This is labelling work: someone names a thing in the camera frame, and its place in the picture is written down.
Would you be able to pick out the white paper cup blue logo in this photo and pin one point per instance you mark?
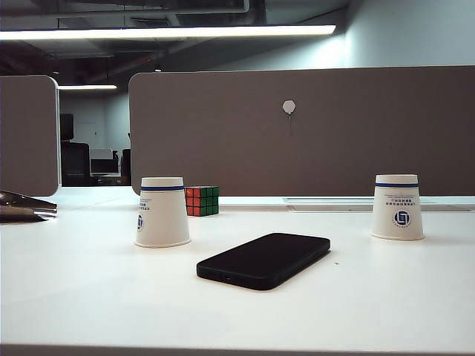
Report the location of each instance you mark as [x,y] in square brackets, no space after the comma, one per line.
[163,222]
[397,207]

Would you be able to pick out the rubik's cube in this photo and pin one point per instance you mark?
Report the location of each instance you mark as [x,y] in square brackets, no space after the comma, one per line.
[202,200]

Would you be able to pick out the black smartphone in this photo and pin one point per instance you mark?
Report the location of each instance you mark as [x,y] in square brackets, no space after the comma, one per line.
[263,261]

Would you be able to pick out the wide brown desk partition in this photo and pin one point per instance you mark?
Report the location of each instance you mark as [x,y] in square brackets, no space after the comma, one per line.
[334,148]

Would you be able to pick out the long ceiling light strip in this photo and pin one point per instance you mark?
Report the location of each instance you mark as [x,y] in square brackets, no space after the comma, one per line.
[167,32]

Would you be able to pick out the black office chair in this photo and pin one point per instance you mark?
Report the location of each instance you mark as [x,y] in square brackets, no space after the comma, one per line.
[74,159]

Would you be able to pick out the short ceiling light strip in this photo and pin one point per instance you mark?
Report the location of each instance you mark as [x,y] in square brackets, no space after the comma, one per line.
[87,86]

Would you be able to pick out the narrow brown desk partition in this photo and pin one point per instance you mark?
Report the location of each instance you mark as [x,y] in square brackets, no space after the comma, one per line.
[26,137]

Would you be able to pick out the silver metallic flat object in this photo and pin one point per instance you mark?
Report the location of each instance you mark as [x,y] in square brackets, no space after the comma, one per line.
[22,207]

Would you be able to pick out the white hexagonal wall hook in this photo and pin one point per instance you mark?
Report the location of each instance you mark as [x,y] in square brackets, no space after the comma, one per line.
[288,107]

